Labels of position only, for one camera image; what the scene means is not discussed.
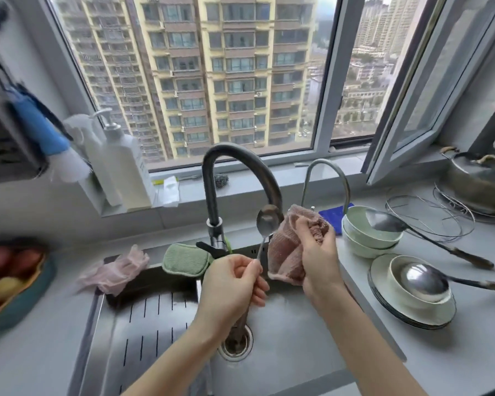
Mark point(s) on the person's left hand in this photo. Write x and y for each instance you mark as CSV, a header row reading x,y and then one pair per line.
x,y
227,292

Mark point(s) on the person's right hand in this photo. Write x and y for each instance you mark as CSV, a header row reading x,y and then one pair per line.
x,y
321,263

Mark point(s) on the pink dish cloth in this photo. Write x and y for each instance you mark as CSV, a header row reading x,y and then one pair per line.
x,y
284,251

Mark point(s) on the pale green bowl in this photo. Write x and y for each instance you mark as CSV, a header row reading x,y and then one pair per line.
x,y
363,252
354,220

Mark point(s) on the small white bowl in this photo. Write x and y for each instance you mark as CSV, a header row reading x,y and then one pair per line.
x,y
394,272

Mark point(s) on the black utensil holder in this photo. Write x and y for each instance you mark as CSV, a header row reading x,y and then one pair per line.
x,y
4,152

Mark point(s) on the person's right forearm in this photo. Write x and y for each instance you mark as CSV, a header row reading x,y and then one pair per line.
x,y
363,350

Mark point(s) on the person's left forearm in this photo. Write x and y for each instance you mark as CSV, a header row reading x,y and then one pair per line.
x,y
177,367

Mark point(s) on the dark pull-down kitchen faucet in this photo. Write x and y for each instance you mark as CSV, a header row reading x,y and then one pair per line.
x,y
231,150

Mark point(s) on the blue cloth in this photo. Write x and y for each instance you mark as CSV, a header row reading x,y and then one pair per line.
x,y
334,218

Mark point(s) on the green sponge pad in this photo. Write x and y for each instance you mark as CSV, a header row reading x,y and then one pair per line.
x,y
185,259

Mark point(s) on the sink drain strainer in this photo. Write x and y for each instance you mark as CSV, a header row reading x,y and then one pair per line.
x,y
245,350

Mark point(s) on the stainless steel sink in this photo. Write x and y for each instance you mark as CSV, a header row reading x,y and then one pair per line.
x,y
305,325

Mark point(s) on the steel slotted drain tray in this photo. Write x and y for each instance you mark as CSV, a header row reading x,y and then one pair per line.
x,y
140,338

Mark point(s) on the small steel drinking faucet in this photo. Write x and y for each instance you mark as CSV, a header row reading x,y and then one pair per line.
x,y
326,164

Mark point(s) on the small grey sachet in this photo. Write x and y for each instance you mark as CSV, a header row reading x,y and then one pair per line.
x,y
301,164

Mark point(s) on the steel wool scrubber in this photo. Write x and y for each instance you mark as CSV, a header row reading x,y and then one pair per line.
x,y
221,181

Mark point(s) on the pink rubber glove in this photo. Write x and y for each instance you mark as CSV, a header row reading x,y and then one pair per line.
x,y
115,270

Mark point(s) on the white plastic packet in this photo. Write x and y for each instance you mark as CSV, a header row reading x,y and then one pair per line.
x,y
170,191

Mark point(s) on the white pump soap dispenser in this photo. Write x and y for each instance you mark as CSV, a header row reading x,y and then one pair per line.
x,y
128,173

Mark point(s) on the open grey window sash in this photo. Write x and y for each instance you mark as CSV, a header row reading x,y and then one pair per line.
x,y
416,119

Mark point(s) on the stainless steel pot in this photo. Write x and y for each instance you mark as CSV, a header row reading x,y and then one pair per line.
x,y
478,189

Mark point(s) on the steel pot lid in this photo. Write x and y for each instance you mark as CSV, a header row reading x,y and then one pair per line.
x,y
478,164

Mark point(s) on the white spray bottle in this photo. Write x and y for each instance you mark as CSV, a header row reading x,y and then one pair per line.
x,y
95,160

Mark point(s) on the teal and orange fruit bowl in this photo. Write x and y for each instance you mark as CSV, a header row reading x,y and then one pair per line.
x,y
33,296

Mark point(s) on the yellow-green round fruit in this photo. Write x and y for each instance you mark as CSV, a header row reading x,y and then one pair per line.
x,y
6,288

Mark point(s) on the yellow apartment building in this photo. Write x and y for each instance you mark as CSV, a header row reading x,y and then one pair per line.
x,y
210,57

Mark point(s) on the blue dish brush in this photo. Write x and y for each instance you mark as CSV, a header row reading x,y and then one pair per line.
x,y
37,123

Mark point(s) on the black scissors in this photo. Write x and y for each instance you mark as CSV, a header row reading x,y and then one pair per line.
x,y
45,107

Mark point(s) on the grey window frame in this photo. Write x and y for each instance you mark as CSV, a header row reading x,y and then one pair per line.
x,y
332,78

